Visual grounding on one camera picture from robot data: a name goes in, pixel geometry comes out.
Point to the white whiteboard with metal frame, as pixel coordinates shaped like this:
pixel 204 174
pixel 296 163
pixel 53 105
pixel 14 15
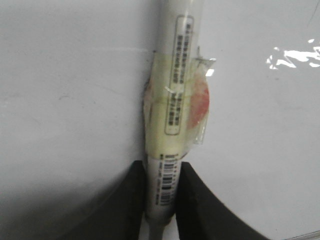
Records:
pixel 72 78

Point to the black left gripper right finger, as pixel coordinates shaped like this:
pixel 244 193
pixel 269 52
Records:
pixel 200 215

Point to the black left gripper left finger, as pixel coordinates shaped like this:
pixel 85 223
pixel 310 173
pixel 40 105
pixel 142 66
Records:
pixel 119 217

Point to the white taped whiteboard marker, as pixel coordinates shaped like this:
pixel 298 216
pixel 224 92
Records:
pixel 175 107

